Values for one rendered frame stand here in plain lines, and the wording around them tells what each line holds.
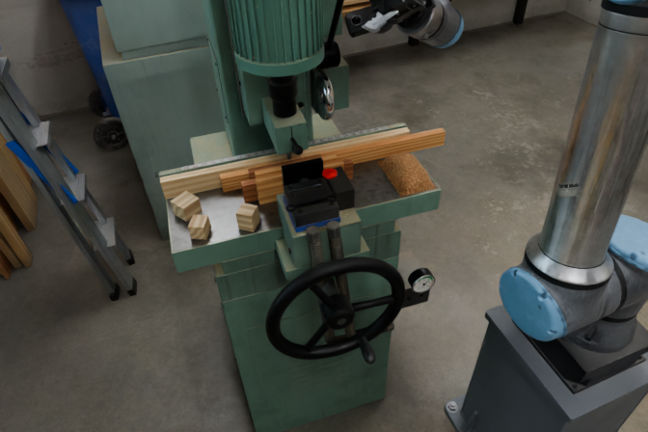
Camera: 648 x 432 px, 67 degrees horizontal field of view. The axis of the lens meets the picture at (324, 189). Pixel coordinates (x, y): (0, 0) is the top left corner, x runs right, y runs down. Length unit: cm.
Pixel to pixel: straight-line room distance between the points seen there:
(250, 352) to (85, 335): 97
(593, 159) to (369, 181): 49
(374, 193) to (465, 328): 102
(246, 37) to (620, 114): 61
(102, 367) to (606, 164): 175
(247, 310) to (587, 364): 76
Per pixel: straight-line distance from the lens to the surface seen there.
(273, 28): 89
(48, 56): 349
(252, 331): 127
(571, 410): 129
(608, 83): 81
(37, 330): 229
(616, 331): 125
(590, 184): 88
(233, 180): 113
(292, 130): 103
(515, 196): 262
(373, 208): 108
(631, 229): 116
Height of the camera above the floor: 162
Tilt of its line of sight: 40 degrees down
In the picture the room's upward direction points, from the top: 2 degrees counter-clockwise
